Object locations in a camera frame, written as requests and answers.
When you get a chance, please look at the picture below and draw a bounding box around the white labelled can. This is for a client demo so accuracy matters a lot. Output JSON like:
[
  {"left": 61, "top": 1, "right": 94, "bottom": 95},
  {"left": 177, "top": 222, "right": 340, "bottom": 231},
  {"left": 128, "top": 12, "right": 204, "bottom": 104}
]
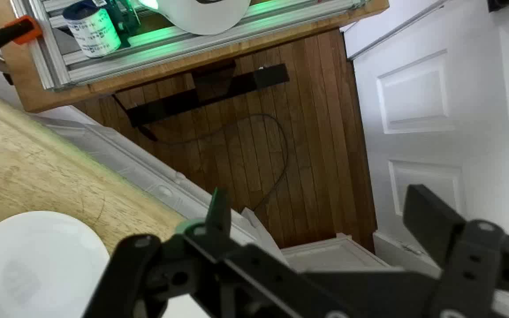
[{"left": 63, "top": 0, "right": 124, "bottom": 60}]

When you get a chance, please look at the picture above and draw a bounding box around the orange and black clamp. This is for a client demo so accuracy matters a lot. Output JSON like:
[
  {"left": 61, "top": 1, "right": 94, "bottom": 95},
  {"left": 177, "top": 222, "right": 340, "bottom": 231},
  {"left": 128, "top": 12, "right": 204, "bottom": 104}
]
[{"left": 0, "top": 14, "right": 45, "bottom": 65}]

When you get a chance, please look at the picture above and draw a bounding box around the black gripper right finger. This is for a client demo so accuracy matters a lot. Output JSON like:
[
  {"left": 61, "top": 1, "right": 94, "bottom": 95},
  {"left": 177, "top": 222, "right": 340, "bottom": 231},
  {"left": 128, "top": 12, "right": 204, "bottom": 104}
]
[{"left": 404, "top": 183, "right": 509, "bottom": 318}]

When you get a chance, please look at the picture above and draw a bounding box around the white panel door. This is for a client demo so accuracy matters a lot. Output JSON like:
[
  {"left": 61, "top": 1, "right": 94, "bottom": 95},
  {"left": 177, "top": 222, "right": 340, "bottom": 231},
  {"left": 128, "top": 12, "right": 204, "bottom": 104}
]
[{"left": 342, "top": 0, "right": 509, "bottom": 279}]

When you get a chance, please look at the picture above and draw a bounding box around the thin black floor cable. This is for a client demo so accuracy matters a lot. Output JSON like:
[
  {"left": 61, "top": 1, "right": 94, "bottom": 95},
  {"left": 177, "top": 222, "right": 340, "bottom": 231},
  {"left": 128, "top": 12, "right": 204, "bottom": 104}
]
[{"left": 146, "top": 111, "right": 294, "bottom": 215}]

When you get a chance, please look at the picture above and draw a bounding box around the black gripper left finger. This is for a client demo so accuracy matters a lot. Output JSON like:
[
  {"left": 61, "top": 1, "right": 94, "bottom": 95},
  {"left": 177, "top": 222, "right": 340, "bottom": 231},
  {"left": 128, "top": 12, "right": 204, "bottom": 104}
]
[{"left": 84, "top": 187, "right": 351, "bottom": 318}]

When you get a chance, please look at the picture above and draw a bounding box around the aluminium profile frame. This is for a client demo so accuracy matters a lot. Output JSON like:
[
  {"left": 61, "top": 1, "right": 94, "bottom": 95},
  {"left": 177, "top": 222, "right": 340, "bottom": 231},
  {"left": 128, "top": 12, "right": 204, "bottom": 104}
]
[{"left": 10, "top": 0, "right": 382, "bottom": 93}]

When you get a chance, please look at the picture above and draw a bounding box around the aluminium table edge rail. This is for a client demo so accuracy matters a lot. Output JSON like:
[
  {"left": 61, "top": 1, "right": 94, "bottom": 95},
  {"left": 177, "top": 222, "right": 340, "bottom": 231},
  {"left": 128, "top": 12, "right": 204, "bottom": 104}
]
[{"left": 31, "top": 104, "right": 287, "bottom": 261}]

